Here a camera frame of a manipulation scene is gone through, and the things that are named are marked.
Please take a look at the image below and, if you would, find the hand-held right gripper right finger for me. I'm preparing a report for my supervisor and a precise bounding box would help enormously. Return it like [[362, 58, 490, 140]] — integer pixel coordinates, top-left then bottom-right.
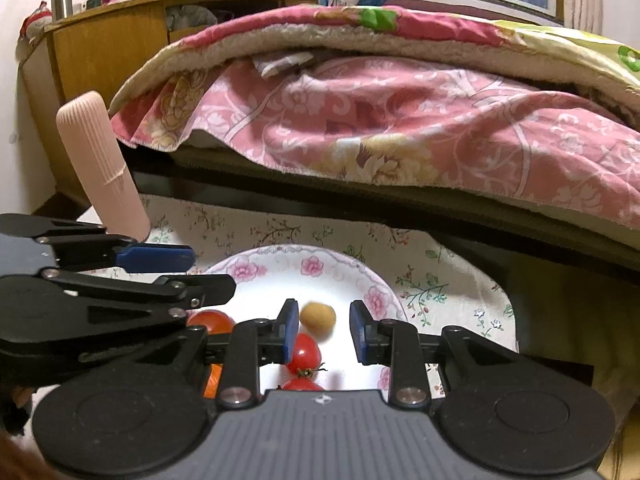
[[350, 300, 521, 409]]

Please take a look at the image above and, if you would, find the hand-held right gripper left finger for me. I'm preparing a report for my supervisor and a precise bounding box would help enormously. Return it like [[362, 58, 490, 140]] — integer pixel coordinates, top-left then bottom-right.
[[125, 299, 301, 408]]

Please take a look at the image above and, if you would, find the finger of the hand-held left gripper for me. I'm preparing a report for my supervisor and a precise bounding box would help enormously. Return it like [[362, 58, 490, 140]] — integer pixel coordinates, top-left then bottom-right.
[[42, 270, 237, 356], [0, 214, 196, 273]]

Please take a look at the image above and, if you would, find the red cherry tomato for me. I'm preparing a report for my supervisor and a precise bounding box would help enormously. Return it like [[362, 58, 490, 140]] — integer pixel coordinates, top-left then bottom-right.
[[280, 377, 326, 392], [285, 332, 328, 378]]

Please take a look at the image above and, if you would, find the large orange-red tomato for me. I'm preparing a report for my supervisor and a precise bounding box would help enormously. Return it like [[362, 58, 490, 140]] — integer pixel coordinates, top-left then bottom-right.
[[186, 310, 237, 336]]

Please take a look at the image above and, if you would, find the brown longan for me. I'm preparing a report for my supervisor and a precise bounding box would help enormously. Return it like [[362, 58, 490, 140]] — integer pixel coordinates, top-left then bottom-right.
[[299, 302, 337, 335]]

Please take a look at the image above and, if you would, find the white plate with pink flowers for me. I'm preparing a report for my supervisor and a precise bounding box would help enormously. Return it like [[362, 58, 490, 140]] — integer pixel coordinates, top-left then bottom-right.
[[187, 244, 410, 396]]

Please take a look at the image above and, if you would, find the small orange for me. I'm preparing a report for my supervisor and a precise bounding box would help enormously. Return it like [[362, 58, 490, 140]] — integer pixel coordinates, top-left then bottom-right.
[[204, 362, 223, 398]]

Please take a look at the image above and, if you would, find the floral tablecloth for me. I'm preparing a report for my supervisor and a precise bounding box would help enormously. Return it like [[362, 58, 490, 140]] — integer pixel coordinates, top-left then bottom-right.
[[77, 195, 521, 401]]

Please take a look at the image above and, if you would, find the pink ribbed tumbler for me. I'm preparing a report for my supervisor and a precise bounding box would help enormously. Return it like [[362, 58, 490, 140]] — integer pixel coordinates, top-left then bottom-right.
[[56, 91, 152, 241]]

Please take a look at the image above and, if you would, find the wooden cabinet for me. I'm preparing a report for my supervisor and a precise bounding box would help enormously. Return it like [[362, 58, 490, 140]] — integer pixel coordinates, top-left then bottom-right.
[[20, 0, 321, 211]]

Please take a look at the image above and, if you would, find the pink floral bedsheet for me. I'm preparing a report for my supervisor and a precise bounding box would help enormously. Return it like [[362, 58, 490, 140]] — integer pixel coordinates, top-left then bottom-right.
[[110, 55, 640, 231]]

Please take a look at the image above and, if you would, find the grey white folded cloth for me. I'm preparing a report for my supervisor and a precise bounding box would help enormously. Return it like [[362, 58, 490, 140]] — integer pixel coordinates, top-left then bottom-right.
[[252, 51, 313, 78]]

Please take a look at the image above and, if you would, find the grey cloth in cabinet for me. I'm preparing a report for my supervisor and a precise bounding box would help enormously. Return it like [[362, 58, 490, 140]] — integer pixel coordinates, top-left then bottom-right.
[[165, 4, 218, 31]]

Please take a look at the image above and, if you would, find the red and white doll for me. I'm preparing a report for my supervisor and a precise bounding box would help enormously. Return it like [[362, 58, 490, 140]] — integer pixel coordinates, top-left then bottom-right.
[[20, 1, 53, 41]]

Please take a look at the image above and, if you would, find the dark bed frame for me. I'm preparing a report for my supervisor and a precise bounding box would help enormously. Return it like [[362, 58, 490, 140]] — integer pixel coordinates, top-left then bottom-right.
[[120, 145, 640, 291]]

